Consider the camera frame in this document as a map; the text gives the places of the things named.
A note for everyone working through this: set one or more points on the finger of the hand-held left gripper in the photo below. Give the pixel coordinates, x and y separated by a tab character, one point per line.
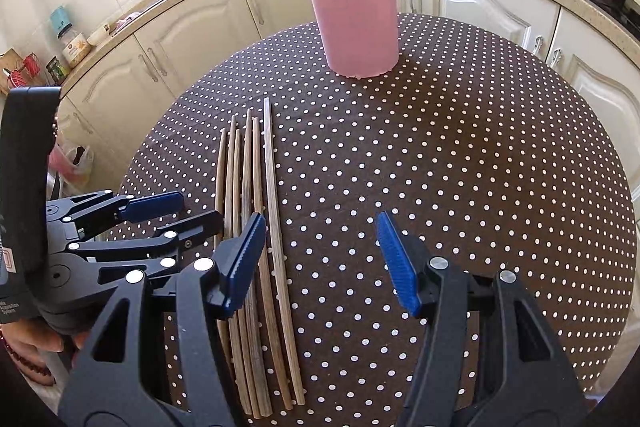
195	229
155	204

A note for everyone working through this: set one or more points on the teal carton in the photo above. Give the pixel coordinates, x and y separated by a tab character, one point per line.
59	19

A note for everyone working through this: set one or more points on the wooden cutting board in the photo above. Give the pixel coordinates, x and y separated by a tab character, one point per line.
9	62

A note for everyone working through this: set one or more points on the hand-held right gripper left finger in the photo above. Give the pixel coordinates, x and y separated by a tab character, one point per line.
245	257

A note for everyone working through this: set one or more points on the pale dish rag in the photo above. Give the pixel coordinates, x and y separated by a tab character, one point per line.
130	21

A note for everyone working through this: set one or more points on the small dark spice jar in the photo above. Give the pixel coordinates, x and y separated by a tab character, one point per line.
56	69

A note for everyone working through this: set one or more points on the pink plastic bag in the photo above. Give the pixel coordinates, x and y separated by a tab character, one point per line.
67	164

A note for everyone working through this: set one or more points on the small white cup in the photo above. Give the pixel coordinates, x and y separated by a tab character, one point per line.
99	36

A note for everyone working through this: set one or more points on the pink cup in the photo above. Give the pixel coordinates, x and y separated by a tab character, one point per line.
355	22

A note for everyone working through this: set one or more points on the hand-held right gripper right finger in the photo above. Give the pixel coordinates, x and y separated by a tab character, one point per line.
397	257

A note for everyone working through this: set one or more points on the person's left hand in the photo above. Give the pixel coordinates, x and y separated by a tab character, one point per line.
50	347

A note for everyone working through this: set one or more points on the glass jar with black lid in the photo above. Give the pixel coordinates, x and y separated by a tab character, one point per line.
75	49

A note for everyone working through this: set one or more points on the bundle of wooden chopsticks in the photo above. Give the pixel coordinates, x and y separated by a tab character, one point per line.
271	187

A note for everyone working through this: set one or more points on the brown polka dot tablecloth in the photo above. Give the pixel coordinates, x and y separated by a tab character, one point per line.
475	182

